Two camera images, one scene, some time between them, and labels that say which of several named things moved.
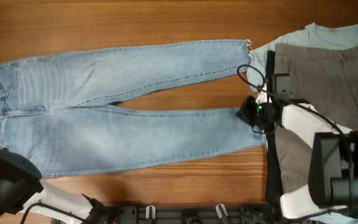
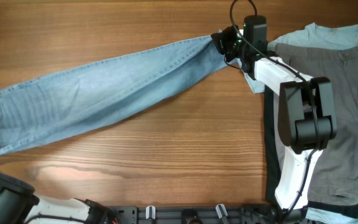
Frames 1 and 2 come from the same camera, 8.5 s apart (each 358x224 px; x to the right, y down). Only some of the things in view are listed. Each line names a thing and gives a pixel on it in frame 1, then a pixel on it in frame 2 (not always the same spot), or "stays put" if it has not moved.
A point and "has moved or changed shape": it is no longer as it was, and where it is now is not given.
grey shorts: x=340 y=80 stays put
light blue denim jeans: x=41 y=110 has moved or changed shape
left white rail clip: x=147 y=212 stays put
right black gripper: x=246 y=114 to x=222 y=38
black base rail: x=237 y=214 stays put
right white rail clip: x=219 y=211 stays put
